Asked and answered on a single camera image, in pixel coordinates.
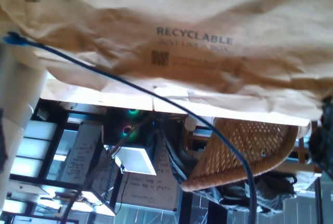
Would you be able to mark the handwritten whiteboard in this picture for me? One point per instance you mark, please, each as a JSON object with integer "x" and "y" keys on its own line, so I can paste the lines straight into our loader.
{"x": 78, "y": 156}
{"x": 151, "y": 190}

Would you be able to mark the dark bag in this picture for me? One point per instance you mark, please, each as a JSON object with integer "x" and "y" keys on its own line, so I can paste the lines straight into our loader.
{"x": 260, "y": 190}

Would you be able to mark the wicker chair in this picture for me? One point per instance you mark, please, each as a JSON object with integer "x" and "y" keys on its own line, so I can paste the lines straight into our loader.
{"x": 234, "y": 151}

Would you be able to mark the black computer tower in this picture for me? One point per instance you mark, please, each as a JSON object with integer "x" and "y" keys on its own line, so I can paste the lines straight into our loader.
{"x": 122, "y": 130}

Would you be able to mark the white box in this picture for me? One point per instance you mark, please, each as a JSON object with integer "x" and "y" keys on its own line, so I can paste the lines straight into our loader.
{"x": 135, "y": 159}

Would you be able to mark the brown paper mailer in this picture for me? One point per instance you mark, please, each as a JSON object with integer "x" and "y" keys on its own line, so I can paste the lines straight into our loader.
{"x": 182, "y": 13}

